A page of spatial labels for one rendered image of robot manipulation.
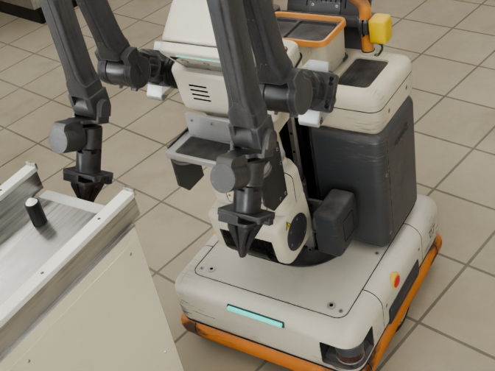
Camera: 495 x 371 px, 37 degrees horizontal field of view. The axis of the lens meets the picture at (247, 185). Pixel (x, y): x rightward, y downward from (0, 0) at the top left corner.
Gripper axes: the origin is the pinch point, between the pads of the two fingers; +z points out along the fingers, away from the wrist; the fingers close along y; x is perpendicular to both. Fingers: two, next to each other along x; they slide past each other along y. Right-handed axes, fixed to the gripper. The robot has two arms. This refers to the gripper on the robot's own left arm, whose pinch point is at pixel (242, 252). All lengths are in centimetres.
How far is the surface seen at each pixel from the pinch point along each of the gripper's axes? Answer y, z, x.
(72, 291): -21.3, 6.7, -26.5
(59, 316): -21.3, 10.7, -29.7
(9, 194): -51, -5, -16
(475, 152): 0, -1, 170
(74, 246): -22.5, -1.7, -25.0
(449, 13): -51, -56, 274
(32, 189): -51, -5, -10
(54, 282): -22.1, 3.9, -30.4
